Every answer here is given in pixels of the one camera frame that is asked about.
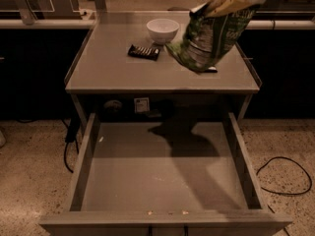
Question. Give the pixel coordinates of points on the green jalapeno chip bag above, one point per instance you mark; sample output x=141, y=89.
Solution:
x=207, y=39

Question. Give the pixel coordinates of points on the grey cabinet with counter top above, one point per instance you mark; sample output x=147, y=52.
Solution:
x=103, y=68

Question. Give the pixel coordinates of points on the grey open top drawer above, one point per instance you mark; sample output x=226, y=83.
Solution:
x=173, y=178

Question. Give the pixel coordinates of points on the white ceramic bowl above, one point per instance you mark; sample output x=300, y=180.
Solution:
x=162, y=31

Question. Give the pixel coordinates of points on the dark blue snack bar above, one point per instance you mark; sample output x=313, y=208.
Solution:
x=211, y=70

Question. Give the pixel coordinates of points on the dark brown snack bar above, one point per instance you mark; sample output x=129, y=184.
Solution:
x=143, y=52

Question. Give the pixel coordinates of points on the white label tag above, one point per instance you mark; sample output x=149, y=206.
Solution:
x=142, y=105

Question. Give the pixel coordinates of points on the black power adapter with cable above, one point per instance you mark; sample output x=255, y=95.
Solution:
x=71, y=137

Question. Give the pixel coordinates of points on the white horizontal rail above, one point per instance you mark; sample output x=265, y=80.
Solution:
x=87, y=24

